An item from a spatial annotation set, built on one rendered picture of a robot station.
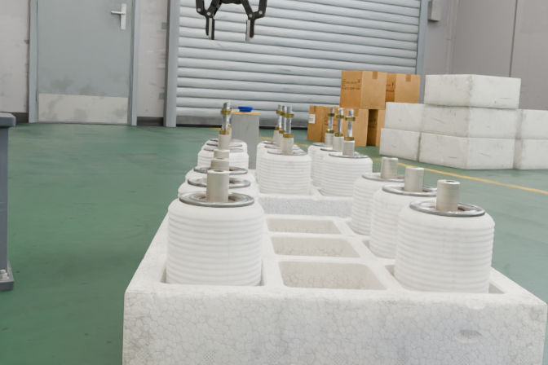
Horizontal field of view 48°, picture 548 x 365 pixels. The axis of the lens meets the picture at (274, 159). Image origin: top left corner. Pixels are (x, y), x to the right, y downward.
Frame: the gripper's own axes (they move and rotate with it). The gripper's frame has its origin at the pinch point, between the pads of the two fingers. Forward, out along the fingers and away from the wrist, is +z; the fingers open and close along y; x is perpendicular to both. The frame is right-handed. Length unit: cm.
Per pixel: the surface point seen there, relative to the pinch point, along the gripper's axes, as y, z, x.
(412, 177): 30, 20, -40
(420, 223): 29, 23, -55
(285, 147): 11.4, 20.6, 0.8
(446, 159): 90, 43, 257
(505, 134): 124, 26, 261
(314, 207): 17.7, 30.7, -5.0
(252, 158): 0.8, 27.0, 37.9
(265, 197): 8.9, 29.3, -6.4
